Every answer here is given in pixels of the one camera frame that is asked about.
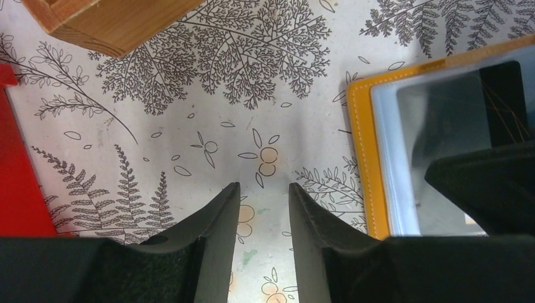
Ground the red plastic bin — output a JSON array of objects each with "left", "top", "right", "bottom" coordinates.
[{"left": 1, "top": 64, "right": 57, "bottom": 237}]

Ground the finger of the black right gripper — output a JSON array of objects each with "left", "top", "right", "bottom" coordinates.
[{"left": 425, "top": 141, "right": 534, "bottom": 235}]

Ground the yellow leather card holder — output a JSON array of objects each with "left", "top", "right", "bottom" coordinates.
[{"left": 347, "top": 35, "right": 534, "bottom": 239}]

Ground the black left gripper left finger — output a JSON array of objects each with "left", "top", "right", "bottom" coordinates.
[{"left": 1, "top": 182, "right": 240, "bottom": 302}]

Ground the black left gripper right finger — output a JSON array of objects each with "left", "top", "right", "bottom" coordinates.
[{"left": 288, "top": 183, "right": 534, "bottom": 302}]

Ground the floral table mat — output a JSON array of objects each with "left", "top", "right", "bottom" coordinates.
[{"left": 1, "top": 1, "right": 534, "bottom": 302}]

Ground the brown compartment organizer tray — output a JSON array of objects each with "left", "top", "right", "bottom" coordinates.
[{"left": 22, "top": 0, "right": 203, "bottom": 58}]

